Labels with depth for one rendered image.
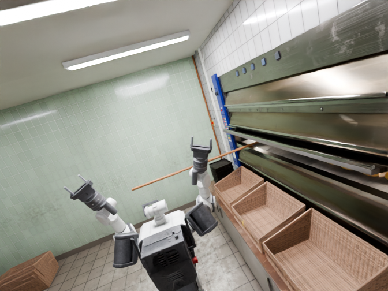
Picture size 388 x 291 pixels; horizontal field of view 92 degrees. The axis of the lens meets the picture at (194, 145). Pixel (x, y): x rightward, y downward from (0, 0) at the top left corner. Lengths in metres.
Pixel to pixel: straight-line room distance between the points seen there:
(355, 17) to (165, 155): 2.90
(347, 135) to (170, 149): 2.65
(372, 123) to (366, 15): 0.47
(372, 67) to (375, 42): 0.10
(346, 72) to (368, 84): 0.13
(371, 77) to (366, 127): 0.24
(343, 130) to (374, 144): 0.17
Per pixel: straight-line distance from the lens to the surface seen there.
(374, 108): 1.20
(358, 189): 1.45
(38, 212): 4.13
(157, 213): 1.06
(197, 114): 3.39
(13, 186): 4.11
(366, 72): 1.19
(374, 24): 1.15
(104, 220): 1.25
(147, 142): 3.34
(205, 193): 1.28
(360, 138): 1.27
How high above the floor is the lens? 1.94
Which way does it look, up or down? 14 degrees down
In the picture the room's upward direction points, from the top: 18 degrees counter-clockwise
